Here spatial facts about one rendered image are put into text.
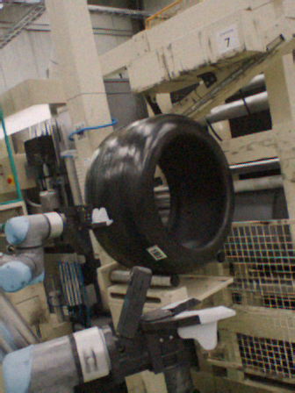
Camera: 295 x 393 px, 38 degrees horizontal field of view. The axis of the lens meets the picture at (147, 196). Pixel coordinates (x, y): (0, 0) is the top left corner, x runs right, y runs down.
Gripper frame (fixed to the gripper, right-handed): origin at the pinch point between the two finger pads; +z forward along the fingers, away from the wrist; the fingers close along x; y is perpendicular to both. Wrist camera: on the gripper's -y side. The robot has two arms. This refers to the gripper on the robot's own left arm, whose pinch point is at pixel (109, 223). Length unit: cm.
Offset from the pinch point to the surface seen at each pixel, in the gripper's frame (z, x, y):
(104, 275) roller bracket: 14.7, 26.2, -21.3
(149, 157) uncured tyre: 10.1, -12.7, 20.0
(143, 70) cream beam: 42, 16, 62
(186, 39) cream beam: 41, -9, 66
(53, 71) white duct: 42, 84, 82
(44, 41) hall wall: 567, 902, 482
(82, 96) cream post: 17, 29, 52
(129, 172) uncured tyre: 3.3, -9.5, 15.8
